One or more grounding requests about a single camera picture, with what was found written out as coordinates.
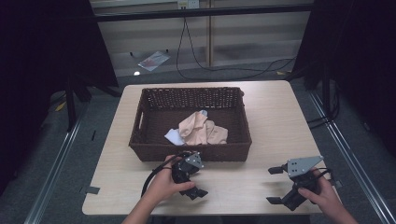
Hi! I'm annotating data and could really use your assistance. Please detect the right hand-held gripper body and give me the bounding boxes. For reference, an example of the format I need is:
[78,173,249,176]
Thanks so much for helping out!
[281,155,325,212]

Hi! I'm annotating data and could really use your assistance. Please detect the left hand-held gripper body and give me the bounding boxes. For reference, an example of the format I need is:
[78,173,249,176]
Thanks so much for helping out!
[171,151,205,185]

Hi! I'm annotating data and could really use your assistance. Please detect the peach cloth garment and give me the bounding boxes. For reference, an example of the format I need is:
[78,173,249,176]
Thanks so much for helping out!
[177,110,229,147]

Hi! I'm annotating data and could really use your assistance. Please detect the brown wicker basket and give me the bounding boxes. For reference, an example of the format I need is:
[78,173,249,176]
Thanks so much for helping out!
[128,87,253,163]

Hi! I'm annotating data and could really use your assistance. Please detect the person's right hand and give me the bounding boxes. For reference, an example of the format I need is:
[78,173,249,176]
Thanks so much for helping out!
[297,167,341,216]

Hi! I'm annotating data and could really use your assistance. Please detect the person's left hand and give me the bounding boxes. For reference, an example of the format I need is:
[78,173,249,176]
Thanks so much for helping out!
[143,154,196,207]

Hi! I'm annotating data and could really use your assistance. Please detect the white cloth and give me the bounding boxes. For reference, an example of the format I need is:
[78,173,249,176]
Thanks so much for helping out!
[163,128,186,147]

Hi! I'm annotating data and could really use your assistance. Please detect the clear plastic bag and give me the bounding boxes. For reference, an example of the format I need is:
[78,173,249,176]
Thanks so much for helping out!
[137,50,172,73]

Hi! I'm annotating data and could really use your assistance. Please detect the black metal stand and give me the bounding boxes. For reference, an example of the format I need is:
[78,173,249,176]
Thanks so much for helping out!
[64,76,92,133]

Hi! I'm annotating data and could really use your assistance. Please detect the black curtain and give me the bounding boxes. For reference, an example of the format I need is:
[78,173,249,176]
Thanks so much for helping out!
[0,0,120,195]
[292,0,396,150]

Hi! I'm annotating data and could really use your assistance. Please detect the black horizontal bar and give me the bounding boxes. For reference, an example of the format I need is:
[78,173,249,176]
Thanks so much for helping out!
[92,4,315,22]

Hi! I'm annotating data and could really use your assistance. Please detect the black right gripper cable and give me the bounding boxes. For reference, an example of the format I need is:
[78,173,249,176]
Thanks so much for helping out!
[316,167,333,182]

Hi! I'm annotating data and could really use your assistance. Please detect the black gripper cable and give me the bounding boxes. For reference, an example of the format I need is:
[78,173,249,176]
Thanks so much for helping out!
[140,151,188,198]
[316,167,333,182]

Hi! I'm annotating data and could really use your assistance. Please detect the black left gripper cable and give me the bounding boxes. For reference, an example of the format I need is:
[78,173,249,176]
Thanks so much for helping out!
[140,151,188,198]

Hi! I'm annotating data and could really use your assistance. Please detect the metal floor rail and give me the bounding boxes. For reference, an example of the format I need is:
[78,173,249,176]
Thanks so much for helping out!
[23,119,82,224]
[308,91,396,224]

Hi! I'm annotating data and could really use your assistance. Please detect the black floor cables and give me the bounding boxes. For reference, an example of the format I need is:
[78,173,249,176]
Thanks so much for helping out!
[305,74,342,131]

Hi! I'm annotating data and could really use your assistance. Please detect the black wall cable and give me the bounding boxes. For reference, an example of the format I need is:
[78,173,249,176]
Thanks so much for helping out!
[175,17,298,80]

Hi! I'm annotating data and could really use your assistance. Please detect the wooden wall post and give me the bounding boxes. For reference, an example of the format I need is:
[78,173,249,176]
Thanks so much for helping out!
[206,0,217,67]

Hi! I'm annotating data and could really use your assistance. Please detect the white wall socket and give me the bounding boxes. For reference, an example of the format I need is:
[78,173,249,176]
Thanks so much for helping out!
[177,0,201,10]

